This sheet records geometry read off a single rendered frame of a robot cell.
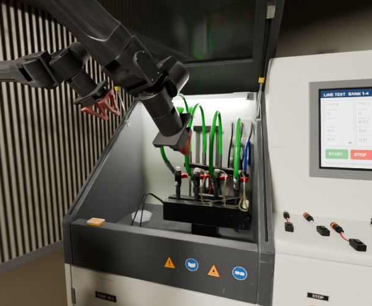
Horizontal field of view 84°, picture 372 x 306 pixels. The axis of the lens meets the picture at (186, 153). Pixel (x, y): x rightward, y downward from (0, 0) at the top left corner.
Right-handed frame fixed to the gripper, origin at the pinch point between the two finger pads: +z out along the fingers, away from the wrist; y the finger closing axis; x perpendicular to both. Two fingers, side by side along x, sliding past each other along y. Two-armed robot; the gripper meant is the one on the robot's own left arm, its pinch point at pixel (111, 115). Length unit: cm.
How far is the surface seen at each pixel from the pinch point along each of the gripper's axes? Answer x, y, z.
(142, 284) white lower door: 38, 4, 40
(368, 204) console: 6, -65, 58
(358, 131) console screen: -14, -68, 44
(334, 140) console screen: -11, -60, 44
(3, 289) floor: 46, 175, 83
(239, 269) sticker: 31, -28, 41
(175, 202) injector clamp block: 8.4, -2.0, 40.7
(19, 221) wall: -5, 188, 67
